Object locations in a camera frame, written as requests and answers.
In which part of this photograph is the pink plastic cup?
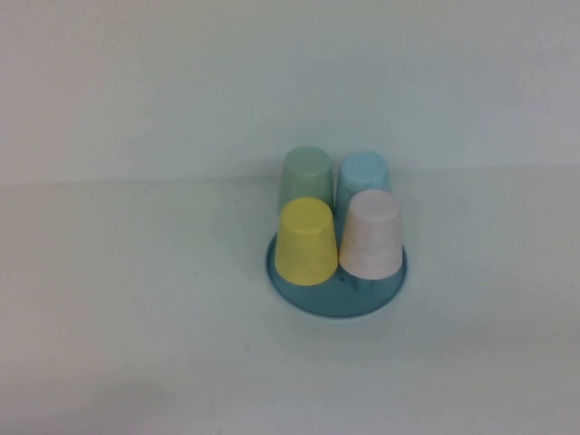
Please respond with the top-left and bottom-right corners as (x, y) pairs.
(337, 188), (404, 280)

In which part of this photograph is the yellow plastic cup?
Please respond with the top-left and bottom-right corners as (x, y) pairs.
(275, 197), (339, 287)

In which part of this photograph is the green plastic cup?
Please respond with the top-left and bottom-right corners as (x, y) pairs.
(276, 145), (335, 218)

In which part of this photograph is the light blue plastic cup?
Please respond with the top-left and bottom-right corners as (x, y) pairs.
(333, 150), (392, 209)

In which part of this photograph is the blue cup stand tray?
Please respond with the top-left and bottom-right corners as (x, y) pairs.
(264, 230), (409, 322)

